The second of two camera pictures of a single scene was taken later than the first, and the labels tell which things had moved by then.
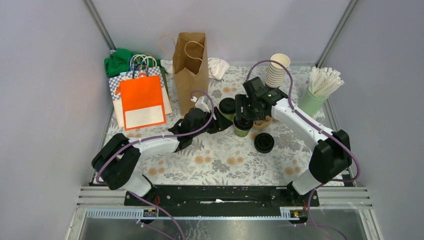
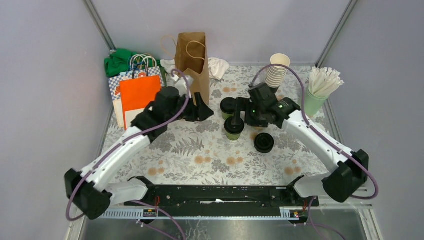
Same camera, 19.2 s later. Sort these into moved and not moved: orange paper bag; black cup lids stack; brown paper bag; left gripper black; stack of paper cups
Moved: left gripper black
Not moved: brown paper bag; orange paper bag; stack of paper cups; black cup lids stack
